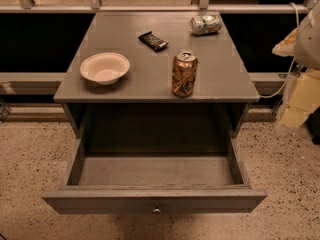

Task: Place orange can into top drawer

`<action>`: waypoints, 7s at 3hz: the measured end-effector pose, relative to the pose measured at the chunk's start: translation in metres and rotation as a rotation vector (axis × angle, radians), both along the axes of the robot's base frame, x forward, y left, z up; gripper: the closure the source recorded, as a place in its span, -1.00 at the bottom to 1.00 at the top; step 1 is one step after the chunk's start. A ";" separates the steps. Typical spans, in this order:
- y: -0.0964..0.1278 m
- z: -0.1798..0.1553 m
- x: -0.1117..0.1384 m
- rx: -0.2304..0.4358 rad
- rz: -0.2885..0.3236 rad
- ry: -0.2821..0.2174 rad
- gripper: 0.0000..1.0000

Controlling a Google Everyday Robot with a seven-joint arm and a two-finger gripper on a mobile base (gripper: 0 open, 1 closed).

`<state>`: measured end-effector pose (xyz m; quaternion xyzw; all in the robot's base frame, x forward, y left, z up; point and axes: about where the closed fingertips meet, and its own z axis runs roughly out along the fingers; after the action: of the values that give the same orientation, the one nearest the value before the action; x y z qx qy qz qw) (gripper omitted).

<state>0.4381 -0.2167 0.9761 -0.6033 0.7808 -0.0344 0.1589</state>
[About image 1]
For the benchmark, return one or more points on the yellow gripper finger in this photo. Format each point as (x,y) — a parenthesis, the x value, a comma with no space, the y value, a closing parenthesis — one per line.
(287,46)
(301,98)

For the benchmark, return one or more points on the orange soda can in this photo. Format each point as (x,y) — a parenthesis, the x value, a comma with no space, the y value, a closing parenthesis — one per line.
(184,71)

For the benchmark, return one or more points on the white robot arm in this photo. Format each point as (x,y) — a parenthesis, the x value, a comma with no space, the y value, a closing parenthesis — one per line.
(307,46)

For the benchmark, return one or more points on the crushed green white can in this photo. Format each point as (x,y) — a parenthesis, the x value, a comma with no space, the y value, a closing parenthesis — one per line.
(208,24)

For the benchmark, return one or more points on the metal drawer knob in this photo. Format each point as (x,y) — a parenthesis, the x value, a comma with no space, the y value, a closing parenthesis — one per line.
(156,210)

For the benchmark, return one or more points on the open grey top drawer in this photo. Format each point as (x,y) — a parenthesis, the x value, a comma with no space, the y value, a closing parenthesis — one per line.
(131,157)

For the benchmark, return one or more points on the black snack bar wrapper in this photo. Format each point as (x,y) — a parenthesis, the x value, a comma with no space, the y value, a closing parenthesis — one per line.
(152,41)

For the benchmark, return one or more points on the grey cabinet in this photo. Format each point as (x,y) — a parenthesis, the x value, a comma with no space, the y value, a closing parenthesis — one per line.
(221,76)

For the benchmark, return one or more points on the white paper bowl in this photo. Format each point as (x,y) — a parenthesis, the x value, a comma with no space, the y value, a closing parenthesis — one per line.
(105,68)

